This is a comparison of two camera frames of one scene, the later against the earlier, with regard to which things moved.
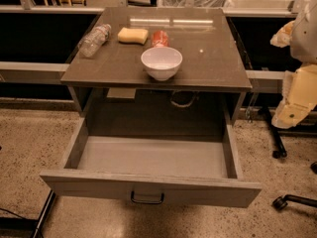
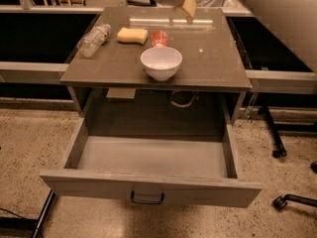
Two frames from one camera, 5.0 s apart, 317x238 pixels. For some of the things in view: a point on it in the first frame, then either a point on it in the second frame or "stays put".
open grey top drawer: [193, 170] stays put
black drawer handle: [148, 202] stays put
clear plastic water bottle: [91, 42] stays put
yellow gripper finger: [283, 36] -> [189, 5]
